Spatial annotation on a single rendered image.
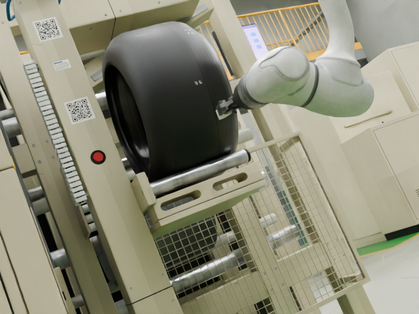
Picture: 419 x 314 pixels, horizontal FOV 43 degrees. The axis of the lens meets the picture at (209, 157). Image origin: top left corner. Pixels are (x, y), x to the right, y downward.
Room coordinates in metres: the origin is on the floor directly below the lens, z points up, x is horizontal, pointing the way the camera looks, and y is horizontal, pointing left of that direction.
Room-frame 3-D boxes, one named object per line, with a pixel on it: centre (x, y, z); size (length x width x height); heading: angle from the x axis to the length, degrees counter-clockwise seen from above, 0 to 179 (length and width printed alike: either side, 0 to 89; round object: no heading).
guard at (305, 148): (2.11, 0.01, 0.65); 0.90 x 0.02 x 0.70; 111
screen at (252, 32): (5.64, -0.84, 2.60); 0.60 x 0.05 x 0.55; 120
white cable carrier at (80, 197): (1.55, 0.40, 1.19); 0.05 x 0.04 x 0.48; 21
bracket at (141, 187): (1.66, 0.27, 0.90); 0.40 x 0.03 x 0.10; 21
